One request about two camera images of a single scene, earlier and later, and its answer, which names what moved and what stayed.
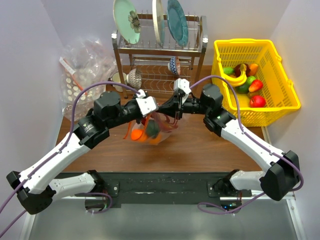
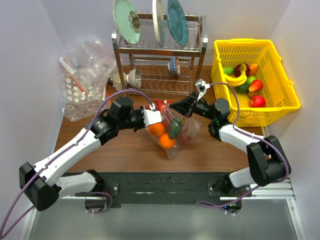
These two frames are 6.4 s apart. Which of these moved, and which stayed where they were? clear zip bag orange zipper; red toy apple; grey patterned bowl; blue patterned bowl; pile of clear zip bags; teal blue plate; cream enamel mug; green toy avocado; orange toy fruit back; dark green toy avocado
Moved: clear zip bag orange zipper; dark green toy avocado
Stayed: red toy apple; teal blue plate; pile of clear zip bags; cream enamel mug; grey patterned bowl; green toy avocado; orange toy fruit back; blue patterned bowl
